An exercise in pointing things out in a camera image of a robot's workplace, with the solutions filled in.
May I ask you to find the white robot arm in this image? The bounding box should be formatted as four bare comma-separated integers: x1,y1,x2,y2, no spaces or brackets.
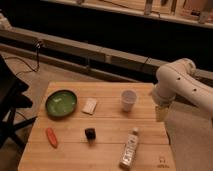
151,58,213,118

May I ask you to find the white flat eraser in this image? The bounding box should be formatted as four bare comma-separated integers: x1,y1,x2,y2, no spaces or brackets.
82,98,97,115

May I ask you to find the white paper cup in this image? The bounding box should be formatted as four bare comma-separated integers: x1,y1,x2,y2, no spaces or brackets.
121,90,137,112

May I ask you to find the white plastic bottle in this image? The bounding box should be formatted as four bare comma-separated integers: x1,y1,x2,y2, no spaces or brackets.
119,128,139,170

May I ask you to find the small black cube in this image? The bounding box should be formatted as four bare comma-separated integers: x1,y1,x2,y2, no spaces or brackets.
85,128,96,140

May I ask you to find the green round bowl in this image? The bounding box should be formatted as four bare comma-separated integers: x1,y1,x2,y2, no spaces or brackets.
45,90,77,118

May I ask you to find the orange carrot toy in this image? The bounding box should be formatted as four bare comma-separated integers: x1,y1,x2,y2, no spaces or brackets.
46,128,58,148

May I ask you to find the black office chair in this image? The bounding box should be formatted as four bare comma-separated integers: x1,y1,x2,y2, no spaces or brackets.
0,54,36,149

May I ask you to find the black floor cable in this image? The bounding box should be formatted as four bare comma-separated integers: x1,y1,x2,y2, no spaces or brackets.
3,39,44,77

